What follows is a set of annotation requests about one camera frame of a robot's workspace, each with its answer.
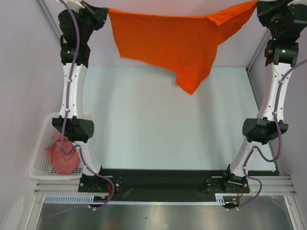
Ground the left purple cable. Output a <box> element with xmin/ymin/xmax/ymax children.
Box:
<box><xmin>47</xmin><ymin>0</ymin><xmax>116</xmax><ymax>218</ymax></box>

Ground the white cable duct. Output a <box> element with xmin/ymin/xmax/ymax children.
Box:
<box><xmin>45</xmin><ymin>193</ymin><xmax>242</xmax><ymax>206</ymax></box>

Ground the white plastic basket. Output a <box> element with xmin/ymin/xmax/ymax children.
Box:
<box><xmin>28</xmin><ymin>112</ymin><xmax>83</xmax><ymax>180</ymax></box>

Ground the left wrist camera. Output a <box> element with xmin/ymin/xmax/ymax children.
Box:
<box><xmin>55</xmin><ymin>0</ymin><xmax>84</xmax><ymax>12</ymax></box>

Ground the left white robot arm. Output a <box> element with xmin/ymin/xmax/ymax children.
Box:
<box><xmin>52</xmin><ymin>0</ymin><xmax>108</xmax><ymax>192</ymax></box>

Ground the orange t shirt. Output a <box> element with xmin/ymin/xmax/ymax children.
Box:
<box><xmin>108</xmin><ymin>0</ymin><xmax>257</xmax><ymax>94</ymax></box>

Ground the aluminium frame rail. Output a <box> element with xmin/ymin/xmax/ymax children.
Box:
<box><xmin>34</xmin><ymin>176</ymin><xmax>296</xmax><ymax>196</ymax></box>

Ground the aluminium frame post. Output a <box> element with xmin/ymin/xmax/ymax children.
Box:
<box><xmin>34</xmin><ymin>0</ymin><xmax>61</xmax><ymax>47</ymax></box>
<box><xmin>246</xmin><ymin>29</ymin><xmax>271</xmax><ymax>73</ymax></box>

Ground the right aluminium frame post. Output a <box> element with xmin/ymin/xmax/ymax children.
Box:
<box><xmin>246</xmin><ymin>29</ymin><xmax>271</xmax><ymax>73</ymax></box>

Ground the left aluminium frame post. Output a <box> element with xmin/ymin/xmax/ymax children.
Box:
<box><xmin>34</xmin><ymin>0</ymin><xmax>61</xmax><ymax>47</ymax></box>

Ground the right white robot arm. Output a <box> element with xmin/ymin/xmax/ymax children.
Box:
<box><xmin>221</xmin><ymin>0</ymin><xmax>307</xmax><ymax>192</ymax></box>

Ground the pink t shirt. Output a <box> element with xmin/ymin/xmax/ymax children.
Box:
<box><xmin>46</xmin><ymin>133</ymin><xmax>80</xmax><ymax>175</ymax></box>

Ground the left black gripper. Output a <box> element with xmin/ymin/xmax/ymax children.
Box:
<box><xmin>74</xmin><ymin>0</ymin><xmax>108</xmax><ymax>43</ymax></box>

